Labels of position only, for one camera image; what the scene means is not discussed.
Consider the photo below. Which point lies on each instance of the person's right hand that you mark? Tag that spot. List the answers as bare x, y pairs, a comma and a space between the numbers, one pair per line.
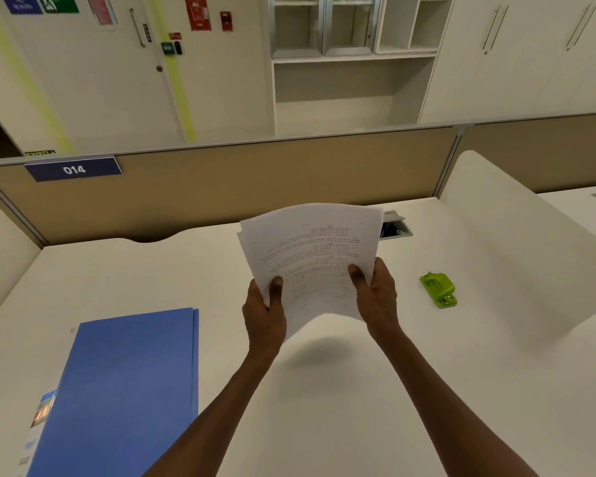
380, 305

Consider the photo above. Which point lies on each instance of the person's left hand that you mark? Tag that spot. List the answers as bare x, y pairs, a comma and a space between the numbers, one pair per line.
263, 327

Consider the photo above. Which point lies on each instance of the green hole punch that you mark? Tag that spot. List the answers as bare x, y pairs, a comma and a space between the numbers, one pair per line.
438, 288

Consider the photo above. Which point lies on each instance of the white printed paper sheet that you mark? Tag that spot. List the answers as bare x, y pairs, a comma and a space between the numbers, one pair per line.
313, 253

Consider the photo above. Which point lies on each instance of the blue folder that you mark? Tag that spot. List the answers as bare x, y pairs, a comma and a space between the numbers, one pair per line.
129, 392

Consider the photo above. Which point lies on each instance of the person's left forearm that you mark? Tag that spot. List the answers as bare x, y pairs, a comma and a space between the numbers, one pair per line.
213, 427

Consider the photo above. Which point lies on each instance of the person's right forearm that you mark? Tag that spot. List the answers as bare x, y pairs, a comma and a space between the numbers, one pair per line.
442, 417

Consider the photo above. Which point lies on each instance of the white desk divider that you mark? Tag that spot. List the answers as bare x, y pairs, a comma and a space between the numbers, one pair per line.
501, 228
5, 253

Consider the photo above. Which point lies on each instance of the beige partition panel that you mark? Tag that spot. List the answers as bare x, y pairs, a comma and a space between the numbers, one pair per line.
203, 193
551, 153

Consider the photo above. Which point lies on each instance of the white open shelf unit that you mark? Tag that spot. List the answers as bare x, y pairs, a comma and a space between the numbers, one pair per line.
328, 114

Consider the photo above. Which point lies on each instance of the white cabinet with doors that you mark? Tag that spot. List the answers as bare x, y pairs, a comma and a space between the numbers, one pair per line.
457, 84

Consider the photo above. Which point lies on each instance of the blue number sign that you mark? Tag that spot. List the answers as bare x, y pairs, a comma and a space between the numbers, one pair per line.
74, 169

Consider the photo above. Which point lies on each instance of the yellow-green tape strip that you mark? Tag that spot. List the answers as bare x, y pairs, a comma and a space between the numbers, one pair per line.
30, 79
176, 79

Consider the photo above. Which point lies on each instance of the white door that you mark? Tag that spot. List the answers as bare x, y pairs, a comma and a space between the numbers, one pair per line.
104, 94

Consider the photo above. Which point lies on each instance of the small black yellow label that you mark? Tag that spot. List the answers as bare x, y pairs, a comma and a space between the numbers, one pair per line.
39, 153

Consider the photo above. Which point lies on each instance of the green exit button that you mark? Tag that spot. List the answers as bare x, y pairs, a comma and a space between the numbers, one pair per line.
167, 48

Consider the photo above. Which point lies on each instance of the red alarm box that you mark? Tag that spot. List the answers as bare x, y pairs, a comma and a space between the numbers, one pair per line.
226, 21

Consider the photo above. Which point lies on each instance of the small black door label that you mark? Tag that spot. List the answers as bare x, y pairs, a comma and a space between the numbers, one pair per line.
147, 33

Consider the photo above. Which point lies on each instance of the red notice sign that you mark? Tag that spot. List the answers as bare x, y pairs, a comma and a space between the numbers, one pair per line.
197, 12

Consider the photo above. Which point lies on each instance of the pink poster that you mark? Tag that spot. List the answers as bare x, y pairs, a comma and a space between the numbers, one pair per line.
101, 9

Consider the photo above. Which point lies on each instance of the black wall switch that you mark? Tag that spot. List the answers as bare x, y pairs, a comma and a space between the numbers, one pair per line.
178, 47

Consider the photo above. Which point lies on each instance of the small green wall sign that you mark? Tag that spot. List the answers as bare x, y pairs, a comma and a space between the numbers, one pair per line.
59, 3

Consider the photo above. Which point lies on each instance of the blue wall sign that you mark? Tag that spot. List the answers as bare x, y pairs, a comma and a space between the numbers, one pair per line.
20, 3

